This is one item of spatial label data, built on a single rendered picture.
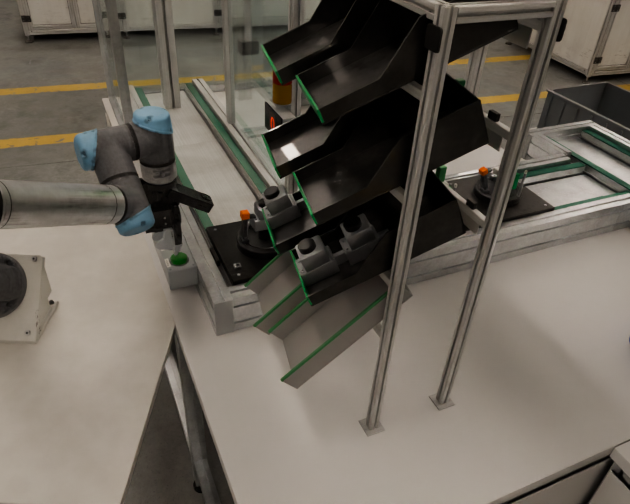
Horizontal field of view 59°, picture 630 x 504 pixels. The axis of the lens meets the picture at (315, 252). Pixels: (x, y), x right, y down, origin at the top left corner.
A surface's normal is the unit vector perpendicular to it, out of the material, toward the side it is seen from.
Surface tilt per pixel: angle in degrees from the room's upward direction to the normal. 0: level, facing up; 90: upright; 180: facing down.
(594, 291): 0
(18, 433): 0
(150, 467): 1
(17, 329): 47
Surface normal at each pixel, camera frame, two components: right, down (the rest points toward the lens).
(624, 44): 0.33, 0.58
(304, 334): -0.65, -0.50
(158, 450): 0.05, -0.80
